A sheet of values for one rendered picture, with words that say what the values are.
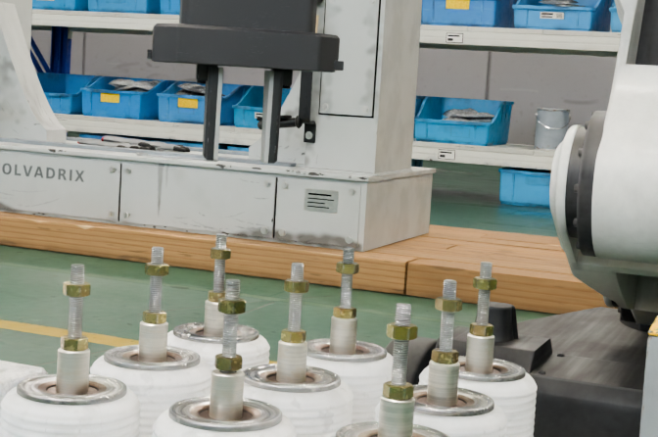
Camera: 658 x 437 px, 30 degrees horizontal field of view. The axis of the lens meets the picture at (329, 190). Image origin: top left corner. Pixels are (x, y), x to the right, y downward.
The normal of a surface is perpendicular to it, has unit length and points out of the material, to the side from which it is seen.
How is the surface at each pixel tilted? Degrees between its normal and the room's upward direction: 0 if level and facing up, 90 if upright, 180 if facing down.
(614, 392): 46
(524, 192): 93
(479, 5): 94
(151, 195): 90
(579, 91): 90
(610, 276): 151
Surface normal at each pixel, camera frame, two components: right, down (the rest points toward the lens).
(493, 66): -0.37, 0.05
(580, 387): -0.22, -0.65
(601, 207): -0.38, 0.28
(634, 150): -0.29, -0.44
